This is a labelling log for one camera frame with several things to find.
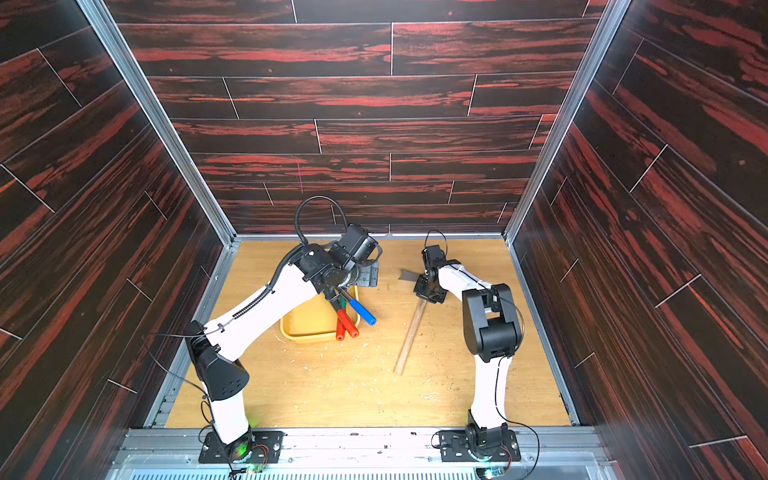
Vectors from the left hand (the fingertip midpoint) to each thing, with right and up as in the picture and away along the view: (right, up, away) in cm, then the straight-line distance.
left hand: (365, 271), depth 79 cm
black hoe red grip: (-8, -17, +6) cm, 20 cm away
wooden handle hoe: (+14, -2, +29) cm, 32 cm away
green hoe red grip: (-6, -13, +6) cm, 16 cm away
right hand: (+21, -8, +25) cm, 33 cm away
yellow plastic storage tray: (-16, -15, +13) cm, 26 cm away
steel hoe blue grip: (-2, -12, +10) cm, 16 cm away
